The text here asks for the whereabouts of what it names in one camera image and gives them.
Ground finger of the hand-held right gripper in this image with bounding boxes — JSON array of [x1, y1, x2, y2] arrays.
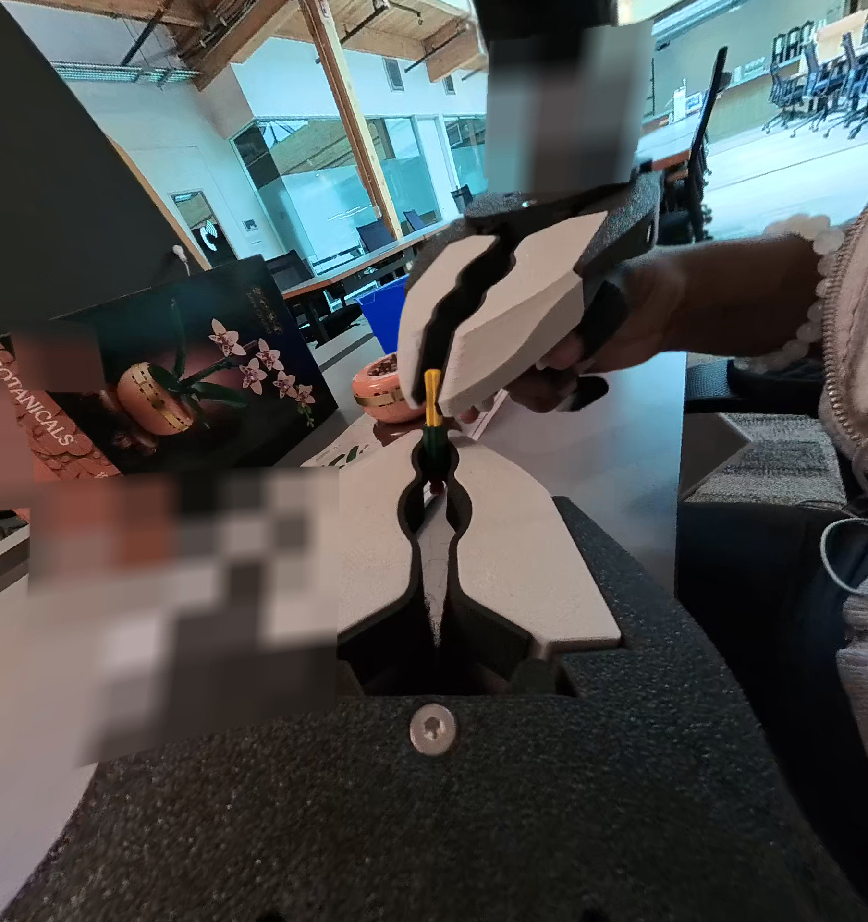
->
[[438, 210, 609, 420], [396, 232, 504, 396]]

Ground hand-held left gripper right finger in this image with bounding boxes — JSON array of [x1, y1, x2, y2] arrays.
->
[[440, 434, 623, 661]]

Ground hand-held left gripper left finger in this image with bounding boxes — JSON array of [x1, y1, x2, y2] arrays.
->
[[336, 432, 436, 647]]

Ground person's right forearm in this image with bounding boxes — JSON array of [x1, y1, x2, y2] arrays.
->
[[682, 232, 832, 363]]

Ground person's right hand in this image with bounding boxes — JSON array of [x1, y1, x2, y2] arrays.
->
[[461, 251, 699, 426]]

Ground blue bin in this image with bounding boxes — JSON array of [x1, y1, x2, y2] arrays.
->
[[356, 277, 410, 355]]

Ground long wood-edged office table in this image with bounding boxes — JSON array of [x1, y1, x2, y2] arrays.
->
[[281, 218, 454, 305]]

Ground black high-back office chair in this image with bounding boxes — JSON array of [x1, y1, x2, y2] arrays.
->
[[659, 46, 732, 243]]

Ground white instruction booklet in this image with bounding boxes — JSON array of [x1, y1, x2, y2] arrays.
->
[[300, 392, 510, 473]]

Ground pink round toy brick pot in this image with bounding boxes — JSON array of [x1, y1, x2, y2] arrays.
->
[[352, 352, 425, 425]]

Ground black orchid toy set box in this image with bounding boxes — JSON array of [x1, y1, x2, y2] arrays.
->
[[0, 254, 339, 521]]

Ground phone booth door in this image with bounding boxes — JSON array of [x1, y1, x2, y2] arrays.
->
[[169, 189, 238, 272]]

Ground person's dark jeans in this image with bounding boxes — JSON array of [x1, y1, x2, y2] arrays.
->
[[675, 496, 868, 922]]

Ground row of black office chairs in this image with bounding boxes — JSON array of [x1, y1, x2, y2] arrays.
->
[[761, 13, 868, 139]]

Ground ceiling light fixture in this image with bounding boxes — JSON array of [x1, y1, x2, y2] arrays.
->
[[50, 61, 198, 85]]

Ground large black board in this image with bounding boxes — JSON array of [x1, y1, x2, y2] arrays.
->
[[0, 0, 216, 341]]

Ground white beaded bracelet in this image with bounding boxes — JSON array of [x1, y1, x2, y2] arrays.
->
[[735, 212, 850, 373]]

